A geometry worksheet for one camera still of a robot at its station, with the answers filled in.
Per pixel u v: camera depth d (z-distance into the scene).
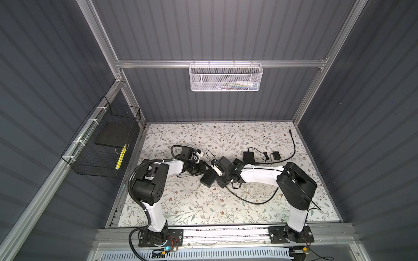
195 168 0.84
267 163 0.99
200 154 0.92
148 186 0.50
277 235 0.73
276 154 1.02
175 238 0.72
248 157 1.02
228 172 0.72
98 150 0.71
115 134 0.77
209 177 0.91
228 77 1.24
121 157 0.69
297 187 0.50
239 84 0.92
